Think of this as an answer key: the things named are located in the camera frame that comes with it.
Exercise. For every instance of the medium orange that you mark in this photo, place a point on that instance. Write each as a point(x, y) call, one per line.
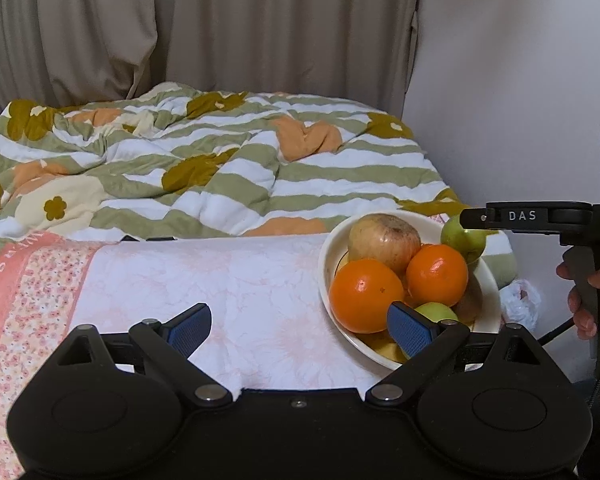
point(437, 275)

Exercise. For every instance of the large orange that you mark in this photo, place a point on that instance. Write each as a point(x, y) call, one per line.
point(366, 295)

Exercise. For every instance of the cream oval bowl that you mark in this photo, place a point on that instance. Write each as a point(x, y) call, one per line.
point(330, 260)

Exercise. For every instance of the brown kiwi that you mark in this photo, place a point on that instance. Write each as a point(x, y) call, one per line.
point(472, 300)

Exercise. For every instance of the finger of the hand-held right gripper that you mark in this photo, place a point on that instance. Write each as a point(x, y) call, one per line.
point(525, 216)

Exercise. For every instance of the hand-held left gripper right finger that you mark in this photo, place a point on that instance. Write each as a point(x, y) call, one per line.
point(410, 332)

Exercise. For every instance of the white plastic bag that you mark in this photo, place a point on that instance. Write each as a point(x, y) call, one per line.
point(520, 302)

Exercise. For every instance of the green apple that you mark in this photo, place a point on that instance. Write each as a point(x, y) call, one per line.
point(435, 311)
point(462, 242)

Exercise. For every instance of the person's right hand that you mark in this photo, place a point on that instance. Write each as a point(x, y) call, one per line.
point(586, 327)

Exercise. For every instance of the striped floral blanket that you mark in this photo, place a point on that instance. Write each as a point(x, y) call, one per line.
point(205, 170)

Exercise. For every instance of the beige curtain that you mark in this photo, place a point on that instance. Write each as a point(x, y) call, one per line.
point(205, 25)

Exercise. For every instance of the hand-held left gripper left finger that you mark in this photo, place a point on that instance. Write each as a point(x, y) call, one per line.
point(190, 330)

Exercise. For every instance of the pink floral bed sheet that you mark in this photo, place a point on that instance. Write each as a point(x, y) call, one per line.
point(230, 285)

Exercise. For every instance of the black flat object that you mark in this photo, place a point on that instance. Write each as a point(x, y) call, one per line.
point(147, 238)

